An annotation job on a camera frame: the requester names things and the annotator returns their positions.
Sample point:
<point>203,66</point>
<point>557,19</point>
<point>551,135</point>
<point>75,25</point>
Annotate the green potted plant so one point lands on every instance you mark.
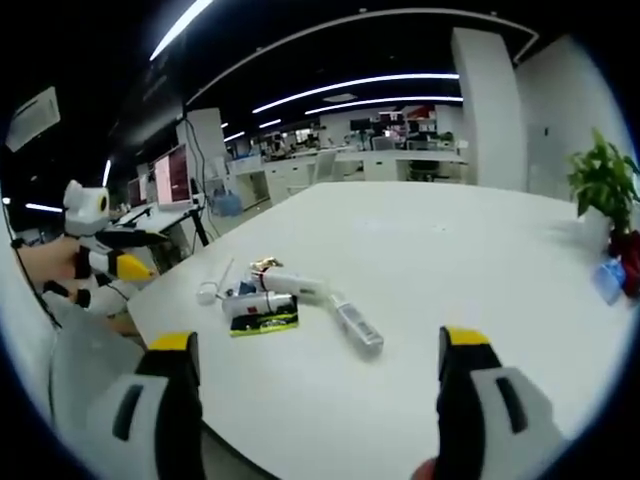
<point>602,175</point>

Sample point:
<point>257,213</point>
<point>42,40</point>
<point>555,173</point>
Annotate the small blue skincare item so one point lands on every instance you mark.
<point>246,288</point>

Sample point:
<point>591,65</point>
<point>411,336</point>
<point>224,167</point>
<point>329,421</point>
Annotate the red cloth object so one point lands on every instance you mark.
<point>627,262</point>

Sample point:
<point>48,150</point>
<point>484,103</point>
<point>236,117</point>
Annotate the white office desk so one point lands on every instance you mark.
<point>150,220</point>

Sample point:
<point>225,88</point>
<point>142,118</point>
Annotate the ceiling air conditioner panel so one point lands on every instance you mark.
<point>34,117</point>

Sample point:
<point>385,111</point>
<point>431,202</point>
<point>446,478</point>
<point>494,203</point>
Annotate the person's left hand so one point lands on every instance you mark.
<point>50,262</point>

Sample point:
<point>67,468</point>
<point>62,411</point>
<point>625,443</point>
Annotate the green black skincare box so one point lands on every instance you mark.
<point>265,324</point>

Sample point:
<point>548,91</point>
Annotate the thin white skincare stick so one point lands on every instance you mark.
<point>226,277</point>

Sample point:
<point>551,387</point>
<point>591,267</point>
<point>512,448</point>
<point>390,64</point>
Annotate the large computer monitor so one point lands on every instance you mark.
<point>172,175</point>

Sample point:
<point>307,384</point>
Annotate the blue plastic packet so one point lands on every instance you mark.
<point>610,280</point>

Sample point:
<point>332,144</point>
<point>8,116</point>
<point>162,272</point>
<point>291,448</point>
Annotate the blue plastic bag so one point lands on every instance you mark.
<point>227,204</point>

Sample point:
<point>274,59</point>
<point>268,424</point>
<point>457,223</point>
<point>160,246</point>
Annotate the white skincare tube red band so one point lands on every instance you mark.
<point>292,285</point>

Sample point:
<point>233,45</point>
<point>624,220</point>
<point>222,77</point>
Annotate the gold skincare item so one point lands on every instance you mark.
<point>266,263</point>

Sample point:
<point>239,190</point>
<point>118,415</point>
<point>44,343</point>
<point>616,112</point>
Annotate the white skincare bottle red label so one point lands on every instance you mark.
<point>260,302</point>

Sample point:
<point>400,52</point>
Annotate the small white skincare jar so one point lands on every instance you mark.
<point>206,294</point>

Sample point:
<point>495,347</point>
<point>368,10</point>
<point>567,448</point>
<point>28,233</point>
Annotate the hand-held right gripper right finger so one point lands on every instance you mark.
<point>470,395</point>

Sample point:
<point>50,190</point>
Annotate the person's right hand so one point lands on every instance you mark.
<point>425,470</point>

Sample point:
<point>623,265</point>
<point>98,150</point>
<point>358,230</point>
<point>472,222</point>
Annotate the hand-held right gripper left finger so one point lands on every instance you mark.
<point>165,395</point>

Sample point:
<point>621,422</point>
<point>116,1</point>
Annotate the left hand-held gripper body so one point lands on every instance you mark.
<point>86,212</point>

